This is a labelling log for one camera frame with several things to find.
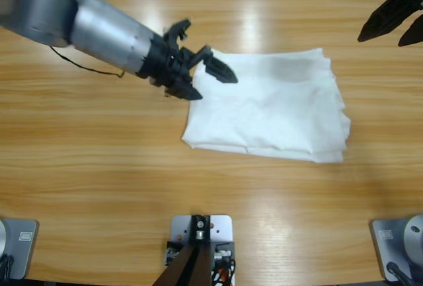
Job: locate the white t-shirt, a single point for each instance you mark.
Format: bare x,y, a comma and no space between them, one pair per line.
264,111

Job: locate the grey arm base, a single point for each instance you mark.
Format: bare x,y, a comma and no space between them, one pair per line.
23,249
390,243

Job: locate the dark brown post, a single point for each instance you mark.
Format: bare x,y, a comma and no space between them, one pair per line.
198,266

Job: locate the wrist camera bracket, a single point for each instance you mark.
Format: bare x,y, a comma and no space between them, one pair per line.
176,31

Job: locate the white mounting block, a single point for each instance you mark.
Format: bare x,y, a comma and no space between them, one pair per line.
221,228

